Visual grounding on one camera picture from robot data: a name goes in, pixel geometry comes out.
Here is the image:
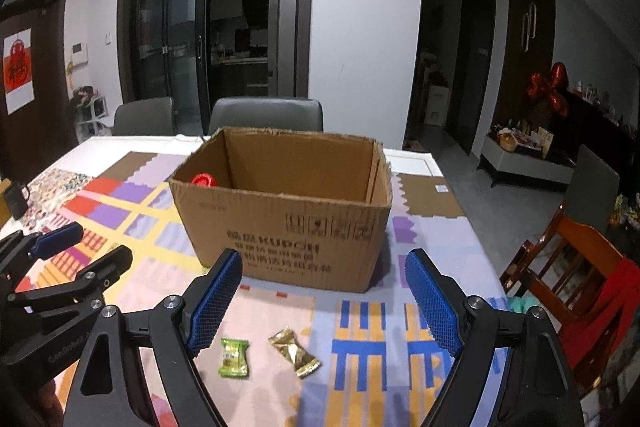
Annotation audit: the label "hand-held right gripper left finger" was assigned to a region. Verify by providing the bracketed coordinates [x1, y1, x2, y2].
[62, 248, 244, 427]

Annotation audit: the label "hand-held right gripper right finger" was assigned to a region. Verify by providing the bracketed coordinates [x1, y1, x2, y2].
[404, 248, 586, 427]

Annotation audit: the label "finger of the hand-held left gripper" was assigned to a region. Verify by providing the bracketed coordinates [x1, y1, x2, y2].
[0, 222, 84, 278]
[7, 244, 133, 315]

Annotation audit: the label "cardboard box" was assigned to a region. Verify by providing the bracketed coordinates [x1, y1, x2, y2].
[169, 126, 393, 294]

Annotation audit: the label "green candy packet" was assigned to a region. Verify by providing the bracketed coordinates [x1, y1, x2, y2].
[218, 337, 251, 379]

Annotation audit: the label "small black object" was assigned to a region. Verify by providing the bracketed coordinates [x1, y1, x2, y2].
[2, 181, 31, 222]

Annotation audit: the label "wooden board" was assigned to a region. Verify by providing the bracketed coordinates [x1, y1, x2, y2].
[0, 179, 13, 228]

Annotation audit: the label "gold candy packet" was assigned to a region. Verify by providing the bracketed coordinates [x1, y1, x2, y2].
[268, 327, 322, 379]

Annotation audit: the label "colourful patterned tablecloth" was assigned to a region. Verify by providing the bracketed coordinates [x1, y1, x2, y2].
[0, 151, 508, 427]

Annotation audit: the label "dark wooden door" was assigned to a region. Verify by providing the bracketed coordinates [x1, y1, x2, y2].
[0, 0, 76, 182]

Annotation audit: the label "white shoe rack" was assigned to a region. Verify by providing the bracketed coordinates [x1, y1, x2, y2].
[72, 86, 111, 135]

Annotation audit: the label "grey dining chair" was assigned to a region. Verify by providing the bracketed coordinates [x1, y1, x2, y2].
[565, 144, 621, 223]
[112, 97, 176, 138]
[208, 97, 324, 135]

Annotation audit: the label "wooden chair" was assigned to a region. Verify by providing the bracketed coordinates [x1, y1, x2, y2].
[500, 202, 631, 393]

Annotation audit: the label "white low cabinet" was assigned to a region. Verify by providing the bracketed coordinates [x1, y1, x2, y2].
[477, 132, 576, 188]

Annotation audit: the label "red and white door poster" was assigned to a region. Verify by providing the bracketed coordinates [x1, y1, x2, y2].
[2, 28, 35, 114]

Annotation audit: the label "red cloth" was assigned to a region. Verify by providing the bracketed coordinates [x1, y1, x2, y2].
[557, 257, 640, 390]

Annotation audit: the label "white carton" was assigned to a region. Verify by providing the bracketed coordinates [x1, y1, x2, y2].
[425, 84, 451, 126]

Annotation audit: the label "glass sliding door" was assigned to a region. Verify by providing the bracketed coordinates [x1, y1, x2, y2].
[135, 0, 211, 135]

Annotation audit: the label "red foil balloons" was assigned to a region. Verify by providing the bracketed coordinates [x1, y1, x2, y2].
[527, 62, 571, 118]

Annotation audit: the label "dark wardrobe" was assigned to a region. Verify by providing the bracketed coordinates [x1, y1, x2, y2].
[492, 0, 557, 152]

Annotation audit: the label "grey refrigerator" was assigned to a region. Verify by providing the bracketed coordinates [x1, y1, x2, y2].
[272, 0, 308, 98]

